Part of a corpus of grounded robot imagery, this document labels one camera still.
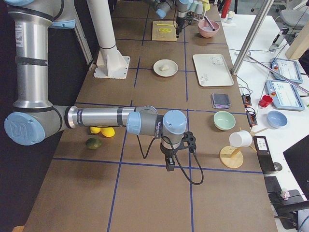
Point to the yellow lemon right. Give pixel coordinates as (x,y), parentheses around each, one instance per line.
(107,131)

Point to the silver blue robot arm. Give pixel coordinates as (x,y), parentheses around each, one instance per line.
(162,7)
(35,118)

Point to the paper cup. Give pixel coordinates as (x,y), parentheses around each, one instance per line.
(230,17)

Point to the yellow lemon left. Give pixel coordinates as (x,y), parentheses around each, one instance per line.
(95,130)

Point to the white bear tray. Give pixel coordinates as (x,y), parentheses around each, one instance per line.
(212,70)

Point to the wooden mug stand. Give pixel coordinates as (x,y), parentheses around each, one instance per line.
(232,157)

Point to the near teach pendant tablet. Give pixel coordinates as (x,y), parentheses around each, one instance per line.
(284,95)

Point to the black device with label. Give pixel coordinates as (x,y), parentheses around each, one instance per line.
(263,153)

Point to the cream round plate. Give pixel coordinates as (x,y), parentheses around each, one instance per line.
(173,67)

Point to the steel black handled scoop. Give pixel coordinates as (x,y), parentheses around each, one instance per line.
(210,24)

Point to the aluminium frame post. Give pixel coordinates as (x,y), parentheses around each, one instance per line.
(266,5)

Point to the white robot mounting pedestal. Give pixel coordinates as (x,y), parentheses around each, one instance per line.
(110,63)

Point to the pink bowl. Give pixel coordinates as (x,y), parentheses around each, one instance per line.
(205,29)

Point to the red cup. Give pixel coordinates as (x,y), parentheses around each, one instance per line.
(265,101)

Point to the long metal reacher stick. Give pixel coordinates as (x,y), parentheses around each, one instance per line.
(279,76)

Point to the white steamed bun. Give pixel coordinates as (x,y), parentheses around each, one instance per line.
(164,68)

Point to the lemon slices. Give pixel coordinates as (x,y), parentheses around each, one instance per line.
(164,30)

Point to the orange black connector strip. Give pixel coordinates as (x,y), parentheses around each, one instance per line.
(250,112)

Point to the green lime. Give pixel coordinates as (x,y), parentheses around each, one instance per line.
(93,143)

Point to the far teach pendant tablet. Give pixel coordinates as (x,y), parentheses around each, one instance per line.
(288,68)

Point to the yellow lemon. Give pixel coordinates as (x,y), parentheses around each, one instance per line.
(95,130)
(107,131)

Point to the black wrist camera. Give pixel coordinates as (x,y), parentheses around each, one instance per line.
(189,18)
(189,142)

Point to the blue bowl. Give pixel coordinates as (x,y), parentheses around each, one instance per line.
(276,119)

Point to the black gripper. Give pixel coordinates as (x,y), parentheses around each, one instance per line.
(179,20)
(167,152)

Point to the white mug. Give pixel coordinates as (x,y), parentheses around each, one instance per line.
(240,139)

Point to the mint green bowl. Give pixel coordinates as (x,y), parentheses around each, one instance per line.
(224,120)

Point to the teach pendant tablet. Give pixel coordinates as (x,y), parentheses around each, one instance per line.
(288,68)
(284,95)

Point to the cup rack with pastel cups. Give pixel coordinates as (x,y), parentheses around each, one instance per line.
(198,8)

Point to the yellow plastic knife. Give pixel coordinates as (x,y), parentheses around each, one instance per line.
(160,24)

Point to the wooden cutting board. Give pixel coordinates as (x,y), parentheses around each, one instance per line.
(157,36)

